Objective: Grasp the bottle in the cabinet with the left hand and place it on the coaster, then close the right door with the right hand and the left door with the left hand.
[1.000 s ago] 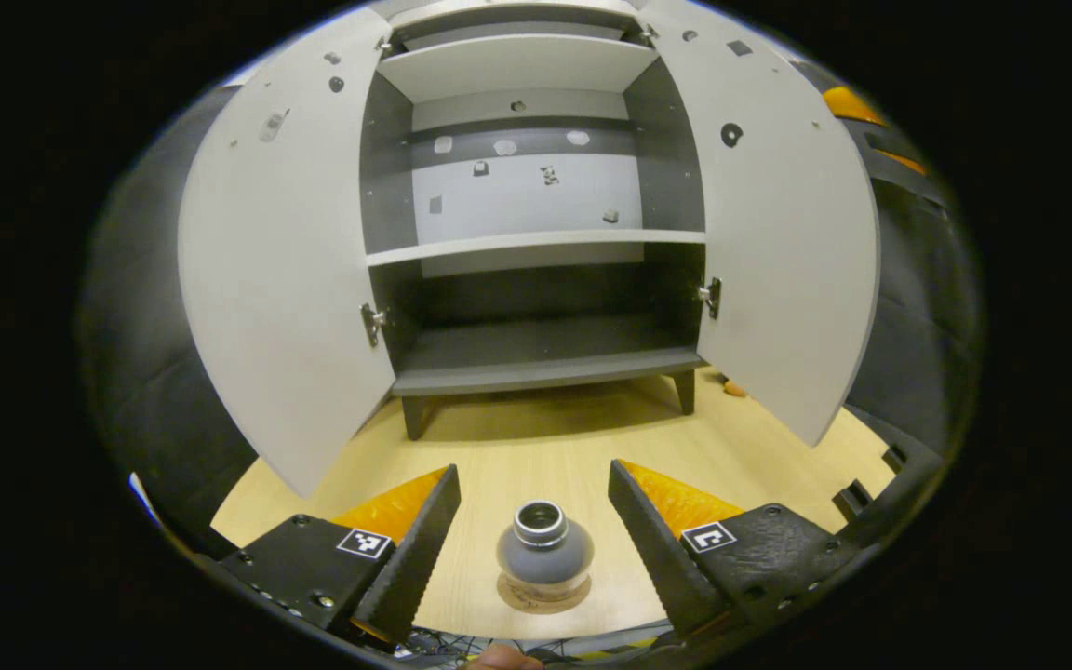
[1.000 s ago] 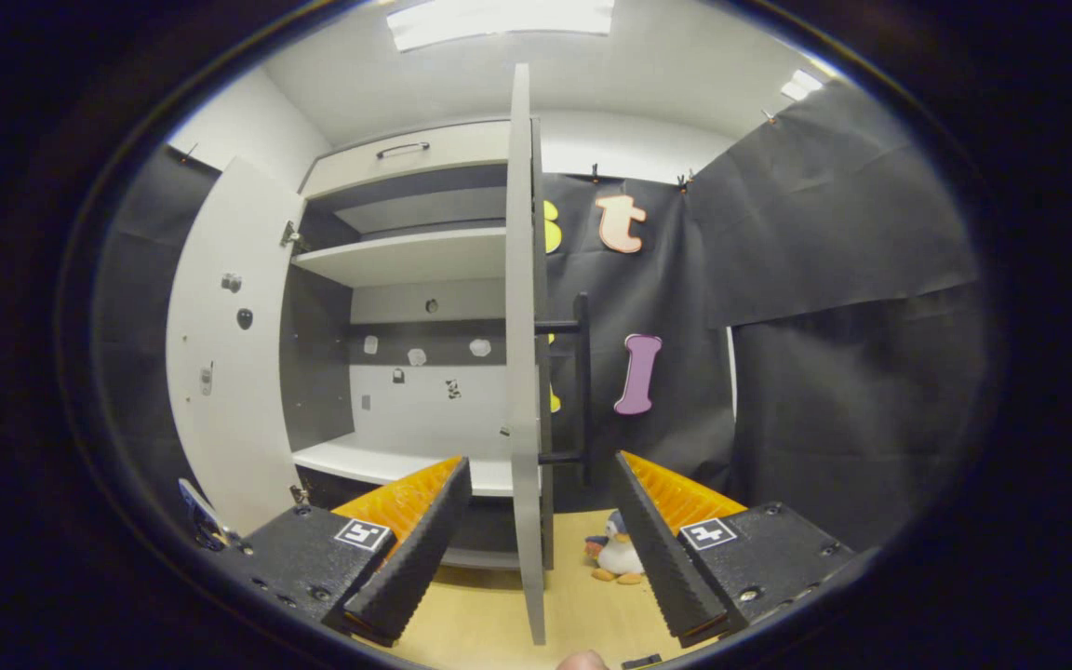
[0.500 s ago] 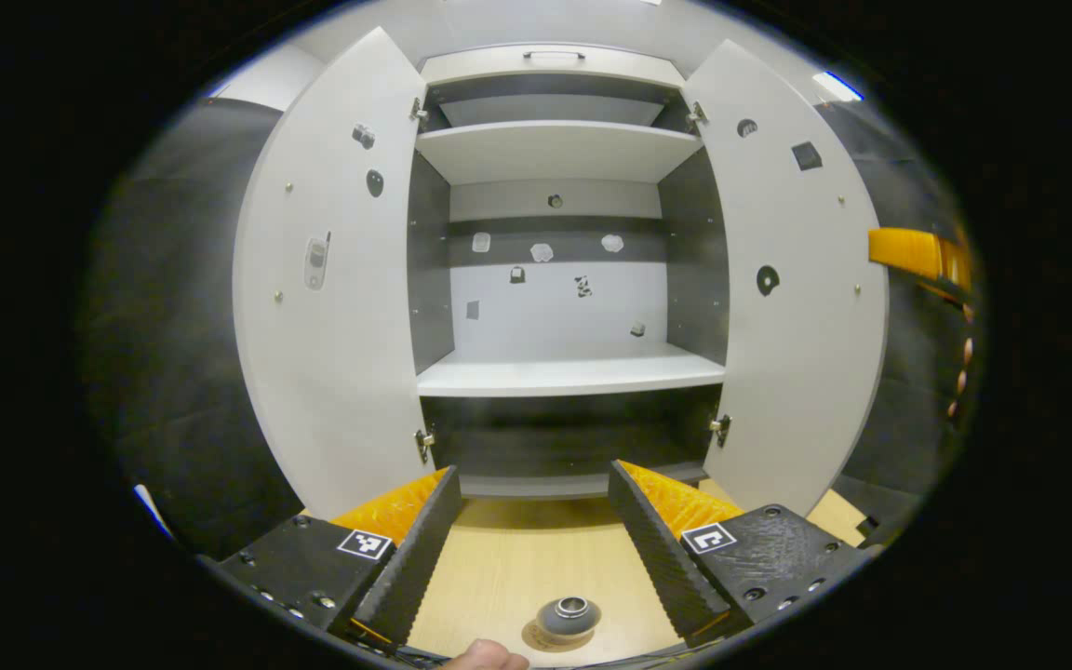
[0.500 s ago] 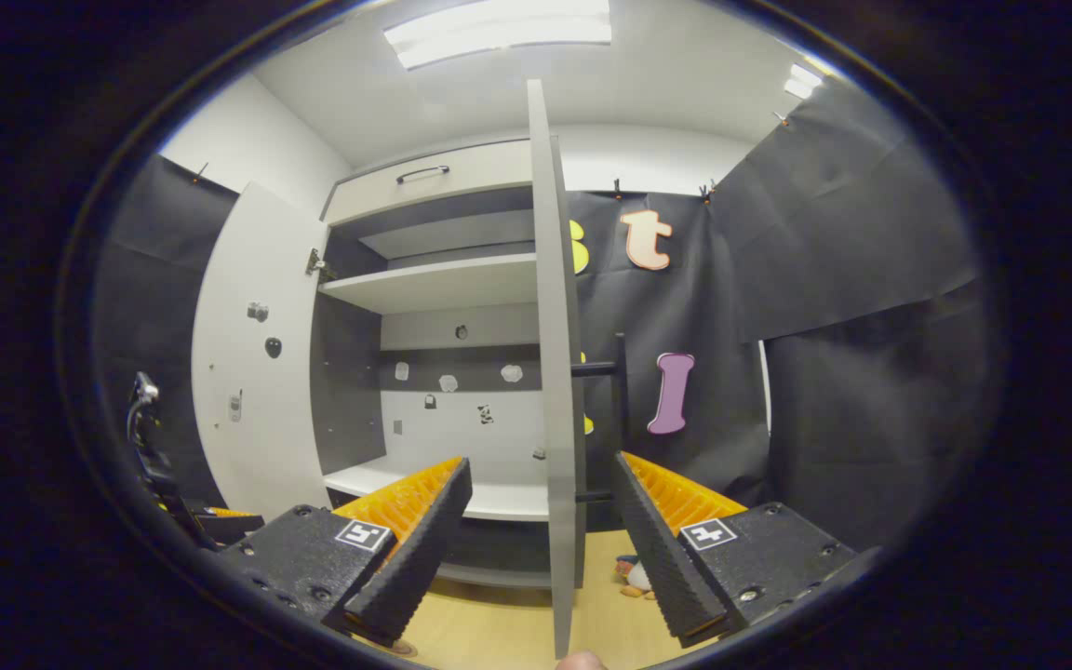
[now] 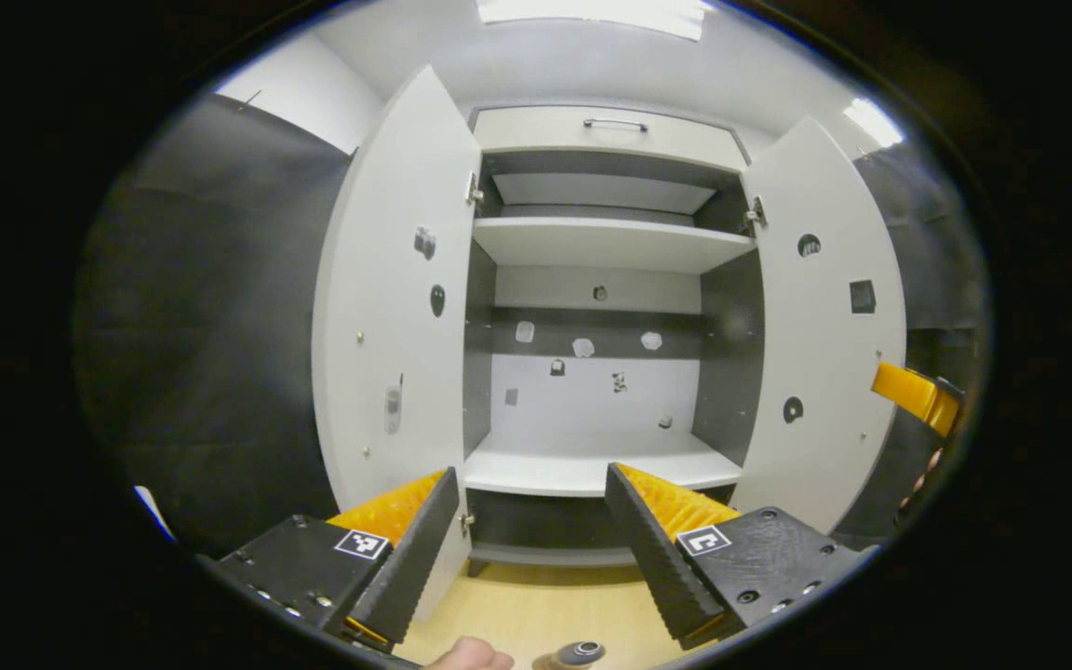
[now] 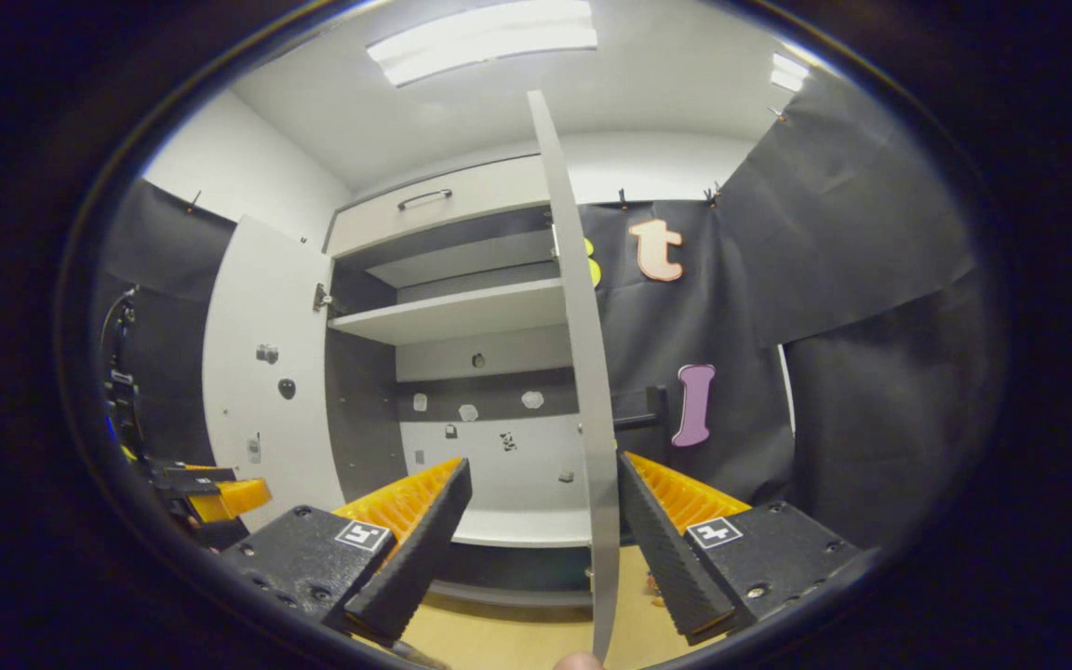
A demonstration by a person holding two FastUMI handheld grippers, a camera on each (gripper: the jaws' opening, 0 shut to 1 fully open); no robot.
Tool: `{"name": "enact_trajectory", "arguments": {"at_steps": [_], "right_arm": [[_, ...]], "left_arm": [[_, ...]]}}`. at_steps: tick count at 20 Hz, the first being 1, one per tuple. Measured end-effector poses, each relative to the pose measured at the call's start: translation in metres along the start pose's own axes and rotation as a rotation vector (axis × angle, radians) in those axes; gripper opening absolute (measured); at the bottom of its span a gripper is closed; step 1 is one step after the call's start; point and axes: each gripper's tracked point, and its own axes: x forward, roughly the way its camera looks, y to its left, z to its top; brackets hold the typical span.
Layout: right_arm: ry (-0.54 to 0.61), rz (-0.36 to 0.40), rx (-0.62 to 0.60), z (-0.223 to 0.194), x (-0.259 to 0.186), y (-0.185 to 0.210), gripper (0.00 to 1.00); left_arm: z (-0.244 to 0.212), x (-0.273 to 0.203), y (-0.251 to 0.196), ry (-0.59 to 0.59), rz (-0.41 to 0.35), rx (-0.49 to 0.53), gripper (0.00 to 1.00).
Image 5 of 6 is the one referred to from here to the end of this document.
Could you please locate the narrow white cabinet shelf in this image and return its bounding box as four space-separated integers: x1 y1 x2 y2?
491 172 718 217

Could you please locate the white cabinet door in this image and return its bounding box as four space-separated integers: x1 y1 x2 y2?
311 63 483 624
731 116 909 536

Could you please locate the silver bottle with colourful label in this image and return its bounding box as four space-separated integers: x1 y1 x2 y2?
532 640 606 670

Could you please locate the white cabinet with grey interior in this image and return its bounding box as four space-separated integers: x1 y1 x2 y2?
462 104 768 578

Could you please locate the black backdrop cloth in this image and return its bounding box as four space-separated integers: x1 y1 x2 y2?
74 93 355 559
834 144 988 541

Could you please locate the small ceiling light panel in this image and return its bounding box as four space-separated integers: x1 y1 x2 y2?
841 97 905 150

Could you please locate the white cabinet drawer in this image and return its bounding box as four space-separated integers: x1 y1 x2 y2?
473 105 749 173

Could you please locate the large ceiling light panel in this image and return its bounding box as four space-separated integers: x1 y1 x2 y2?
476 0 716 43

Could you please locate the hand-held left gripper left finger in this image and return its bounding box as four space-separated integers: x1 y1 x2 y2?
196 467 461 652

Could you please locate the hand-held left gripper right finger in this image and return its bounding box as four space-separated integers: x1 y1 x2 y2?
604 462 863 650

